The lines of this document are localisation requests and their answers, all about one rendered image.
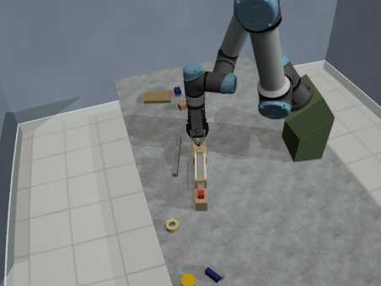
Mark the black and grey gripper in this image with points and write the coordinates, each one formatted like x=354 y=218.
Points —
x=205 y=124

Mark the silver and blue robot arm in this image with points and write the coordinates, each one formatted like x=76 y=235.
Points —
x=277 y=75

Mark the beige roll of masking tape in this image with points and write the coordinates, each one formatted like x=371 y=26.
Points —
x=172 y=222

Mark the yellow cylinder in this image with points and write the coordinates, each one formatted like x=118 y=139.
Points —
x=188 y=280

